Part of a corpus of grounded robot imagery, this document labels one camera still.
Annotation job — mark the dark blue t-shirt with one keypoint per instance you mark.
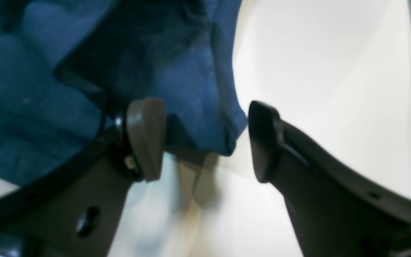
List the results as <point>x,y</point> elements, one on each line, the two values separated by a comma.
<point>68,66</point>

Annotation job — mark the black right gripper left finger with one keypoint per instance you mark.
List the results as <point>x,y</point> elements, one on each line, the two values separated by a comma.
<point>75,210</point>

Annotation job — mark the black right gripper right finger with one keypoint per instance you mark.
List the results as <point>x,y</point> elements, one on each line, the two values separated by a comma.
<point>335,212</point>

